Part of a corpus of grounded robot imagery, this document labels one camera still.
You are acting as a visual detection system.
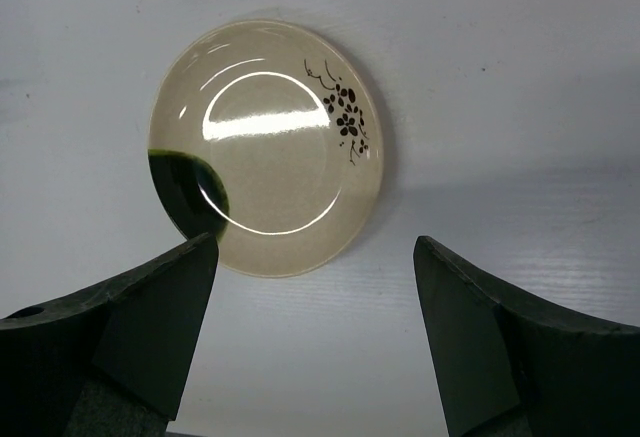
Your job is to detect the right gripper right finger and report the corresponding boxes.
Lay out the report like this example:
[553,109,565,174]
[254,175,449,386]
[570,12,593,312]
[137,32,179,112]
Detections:
[413,236,639,436]

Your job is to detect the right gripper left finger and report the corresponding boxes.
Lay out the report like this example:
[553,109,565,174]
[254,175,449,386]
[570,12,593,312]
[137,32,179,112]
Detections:
[1,233,219,436]

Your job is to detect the pink floral plate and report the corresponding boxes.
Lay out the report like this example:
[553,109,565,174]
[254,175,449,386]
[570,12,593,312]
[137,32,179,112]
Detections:
[147,19,384,278]

